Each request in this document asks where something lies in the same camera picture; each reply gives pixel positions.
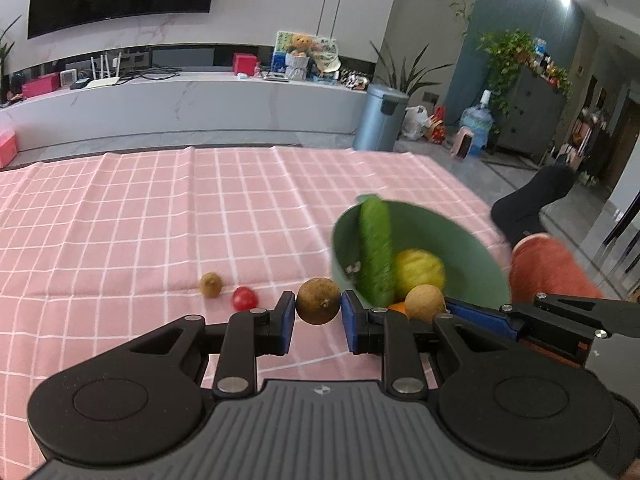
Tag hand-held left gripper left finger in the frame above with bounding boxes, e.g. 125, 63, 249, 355
129, 290, 297, 395

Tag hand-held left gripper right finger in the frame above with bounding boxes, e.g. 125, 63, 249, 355
341, 290, 506, 396

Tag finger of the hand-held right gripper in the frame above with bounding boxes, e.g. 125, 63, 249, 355
445, 293, 640, 367

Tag brown kiwi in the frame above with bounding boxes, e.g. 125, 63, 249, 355
199, 272, 224, 299
404, 284, 447, 322
296, 277, 343, 326

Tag large yellow-green lemon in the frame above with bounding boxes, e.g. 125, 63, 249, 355
393, 248, 446, 300

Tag green cucumber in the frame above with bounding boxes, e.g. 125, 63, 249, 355
359, 196, 397, 308

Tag green colander bowl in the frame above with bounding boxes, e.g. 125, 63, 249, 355
331, 194, 512, 312

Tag red cherry tomato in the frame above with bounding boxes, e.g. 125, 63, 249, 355
232, 286, 259, 311

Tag person's red trouser leg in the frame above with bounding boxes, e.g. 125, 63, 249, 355
509, 234, 608, 361

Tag person's black sock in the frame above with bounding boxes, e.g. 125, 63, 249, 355
491, 164, 576, 249

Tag small pink appliance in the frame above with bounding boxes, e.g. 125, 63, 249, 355
451, 127, 477, 160

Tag pink checked tablecloth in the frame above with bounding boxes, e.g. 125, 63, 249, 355
0, 146, 512, 467

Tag blue water bottle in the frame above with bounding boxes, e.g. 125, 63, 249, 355
459, 89, 496, 154

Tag white plastic bag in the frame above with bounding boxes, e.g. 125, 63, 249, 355
401, 105, 430, 141

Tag grey cabinet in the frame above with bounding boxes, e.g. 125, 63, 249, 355
497, 65, 569, 162

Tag grey-blue trash can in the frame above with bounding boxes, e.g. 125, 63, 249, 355
353, 84, 410, 152

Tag white marble TV bench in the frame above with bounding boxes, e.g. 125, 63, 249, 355
0, 70, 374, 155

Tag black and white figurines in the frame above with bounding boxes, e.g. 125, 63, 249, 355
340, 71, 374, 92

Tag long-leaved potted plant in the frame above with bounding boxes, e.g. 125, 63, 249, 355
370, 40, 453, 99

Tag trailing vine plant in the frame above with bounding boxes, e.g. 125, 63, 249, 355
477, 30, 538, 112

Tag red box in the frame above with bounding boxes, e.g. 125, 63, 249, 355
232, 53, 259, 77

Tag row of bottles and jars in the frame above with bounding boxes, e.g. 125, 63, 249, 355
531, 36, 572, 87

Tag patterned sun hat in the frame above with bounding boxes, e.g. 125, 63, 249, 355
314, 42, 342, 75

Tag teddy bear bouquet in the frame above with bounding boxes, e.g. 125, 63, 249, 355
285, 34, 315, 80

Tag colourful picture board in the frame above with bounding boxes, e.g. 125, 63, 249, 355
274, 30, 337, 79

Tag white router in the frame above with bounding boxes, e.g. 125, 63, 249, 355
87, 52, 124, 90

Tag pink storage box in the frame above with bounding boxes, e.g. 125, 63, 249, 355
0, 125, 19, 169

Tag pink flat box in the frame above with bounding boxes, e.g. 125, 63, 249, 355
22, 72, 61, 99

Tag thin-leaved potted plant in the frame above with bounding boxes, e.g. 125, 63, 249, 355
0, 15, 24, 77

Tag black cables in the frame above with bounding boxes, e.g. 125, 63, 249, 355
131, 66, 182, 82

